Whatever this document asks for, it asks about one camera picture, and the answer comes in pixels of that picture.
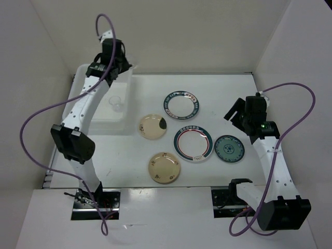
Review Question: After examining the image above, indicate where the white plate red green rim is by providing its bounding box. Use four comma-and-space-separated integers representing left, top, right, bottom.
173, 126, 214, 162

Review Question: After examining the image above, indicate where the purple cable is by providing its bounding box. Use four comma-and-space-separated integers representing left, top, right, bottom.
229, 82, 316, 237
20, 13, 122, 237

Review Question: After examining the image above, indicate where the beige plate with black patch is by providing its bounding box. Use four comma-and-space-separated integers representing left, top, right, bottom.
138, 114, 167, 140

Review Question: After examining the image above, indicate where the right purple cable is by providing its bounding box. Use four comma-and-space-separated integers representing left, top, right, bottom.
229, 82, 316, 237

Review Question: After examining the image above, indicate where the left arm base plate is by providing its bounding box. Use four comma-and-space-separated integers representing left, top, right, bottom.
71, 189, 121, 220

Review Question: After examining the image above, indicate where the beige plate with red marks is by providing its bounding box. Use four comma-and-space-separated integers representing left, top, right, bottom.
148, 152, 181, 185

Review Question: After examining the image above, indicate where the white plastic bin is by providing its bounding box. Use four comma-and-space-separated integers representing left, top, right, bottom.
62, 64, 134, 135

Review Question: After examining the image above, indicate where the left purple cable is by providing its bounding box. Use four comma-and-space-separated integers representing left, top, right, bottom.
20, 13, 122, 237

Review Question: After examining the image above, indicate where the white plate dark green rim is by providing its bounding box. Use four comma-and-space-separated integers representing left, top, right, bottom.
163, 91, 200, 120

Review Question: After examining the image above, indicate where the teal patterned small plate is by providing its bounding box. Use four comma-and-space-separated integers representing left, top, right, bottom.
214, 135, 245, 163

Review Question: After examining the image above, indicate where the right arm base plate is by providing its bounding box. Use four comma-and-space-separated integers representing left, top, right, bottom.
211, 187, 249, 218

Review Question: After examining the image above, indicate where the clear glass cup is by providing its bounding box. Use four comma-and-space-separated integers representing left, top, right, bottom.
108, 96, 122, 113

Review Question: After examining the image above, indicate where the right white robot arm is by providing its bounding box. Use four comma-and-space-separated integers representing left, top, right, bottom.
224, 96, 311, 231

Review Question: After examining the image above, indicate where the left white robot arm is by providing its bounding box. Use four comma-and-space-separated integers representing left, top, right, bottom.
50, 38, 132, 208

